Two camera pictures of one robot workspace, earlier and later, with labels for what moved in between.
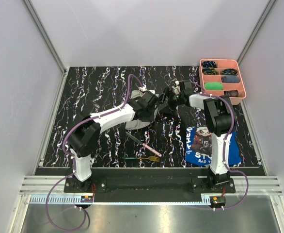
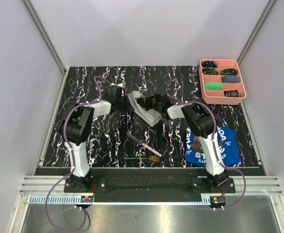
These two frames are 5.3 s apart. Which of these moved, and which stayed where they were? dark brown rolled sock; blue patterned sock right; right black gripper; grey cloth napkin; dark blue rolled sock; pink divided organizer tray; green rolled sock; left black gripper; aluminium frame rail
Moved: grey cloth napkin; left black gripper; right black gripper
Stayed: blue patterned sock right; green rolled sock; pink divided organizer tray; dark blue rolled sock; aluminium frame rail; dark brown rolled sock
